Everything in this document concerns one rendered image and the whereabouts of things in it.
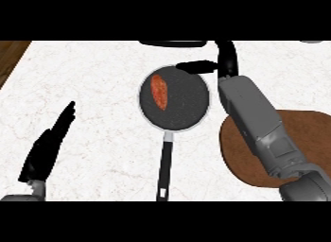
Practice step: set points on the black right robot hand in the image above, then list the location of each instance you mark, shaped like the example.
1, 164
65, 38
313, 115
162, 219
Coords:
227, 60

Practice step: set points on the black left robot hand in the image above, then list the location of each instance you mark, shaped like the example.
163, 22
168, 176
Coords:
44, 148

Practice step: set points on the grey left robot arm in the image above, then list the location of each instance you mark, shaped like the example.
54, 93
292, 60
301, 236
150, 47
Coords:
29, 190

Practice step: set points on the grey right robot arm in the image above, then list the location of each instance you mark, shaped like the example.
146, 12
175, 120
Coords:
260, 126

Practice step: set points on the dark grey frying pan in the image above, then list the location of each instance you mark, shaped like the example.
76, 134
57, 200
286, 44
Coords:
174, 100

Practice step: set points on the orange sweet potato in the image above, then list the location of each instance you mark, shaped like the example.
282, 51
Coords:
159, 91

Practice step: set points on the brown wooden cutting board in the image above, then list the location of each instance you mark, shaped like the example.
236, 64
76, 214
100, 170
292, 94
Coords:
317, 138

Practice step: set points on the black rounded object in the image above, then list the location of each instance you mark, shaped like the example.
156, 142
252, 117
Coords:
171, 43

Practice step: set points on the grey rounded object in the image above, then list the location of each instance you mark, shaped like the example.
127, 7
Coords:
311, 41

